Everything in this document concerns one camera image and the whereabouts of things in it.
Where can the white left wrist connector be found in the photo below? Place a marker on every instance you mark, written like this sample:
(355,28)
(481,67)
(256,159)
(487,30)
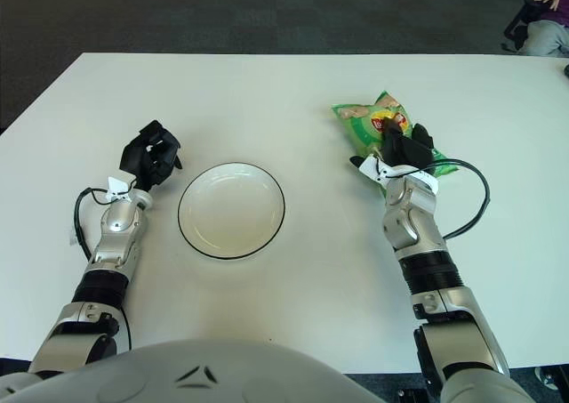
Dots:
(117,187)

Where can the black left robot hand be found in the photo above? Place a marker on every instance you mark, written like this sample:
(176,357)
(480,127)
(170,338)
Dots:
(133,156)

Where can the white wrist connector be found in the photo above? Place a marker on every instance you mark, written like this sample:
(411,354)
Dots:
(117,187)
(378,169)

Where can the black base frame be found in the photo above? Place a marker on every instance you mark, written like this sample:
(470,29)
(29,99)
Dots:
(411,396)

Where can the black office chair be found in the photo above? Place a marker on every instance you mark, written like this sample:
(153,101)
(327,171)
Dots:
(515,25)

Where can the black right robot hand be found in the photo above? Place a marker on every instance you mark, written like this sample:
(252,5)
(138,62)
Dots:
(406,151)

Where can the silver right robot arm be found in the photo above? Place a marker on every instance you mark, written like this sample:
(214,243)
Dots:
(413,216)

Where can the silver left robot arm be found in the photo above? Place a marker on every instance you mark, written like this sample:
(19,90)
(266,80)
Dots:
(117,220)

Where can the green chips bag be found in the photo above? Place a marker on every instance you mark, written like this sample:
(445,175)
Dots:
(360,127)

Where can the seated person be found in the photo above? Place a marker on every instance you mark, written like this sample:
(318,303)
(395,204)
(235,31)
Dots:
(547,38)

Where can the grey caster wheel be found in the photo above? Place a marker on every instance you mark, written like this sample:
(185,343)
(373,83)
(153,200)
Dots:
(547,376)

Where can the white right wrist connector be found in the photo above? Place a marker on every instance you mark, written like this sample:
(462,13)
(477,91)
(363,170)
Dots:
(378,169)

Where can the white plate black rim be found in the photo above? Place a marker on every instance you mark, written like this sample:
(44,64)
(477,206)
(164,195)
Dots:
(231,216)

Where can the grey robot torso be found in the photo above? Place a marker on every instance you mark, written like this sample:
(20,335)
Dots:
(178,372)

